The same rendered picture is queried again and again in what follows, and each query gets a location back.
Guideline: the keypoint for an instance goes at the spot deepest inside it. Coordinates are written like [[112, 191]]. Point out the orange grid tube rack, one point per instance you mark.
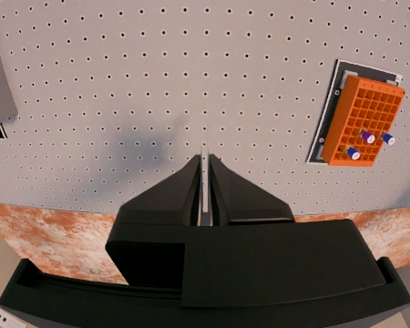
[[367, 111]]

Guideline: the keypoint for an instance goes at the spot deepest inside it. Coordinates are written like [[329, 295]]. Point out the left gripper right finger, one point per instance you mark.
[[242, 202]]

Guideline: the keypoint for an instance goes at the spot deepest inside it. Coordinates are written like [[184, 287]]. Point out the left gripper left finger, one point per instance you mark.
[[169, 201]]

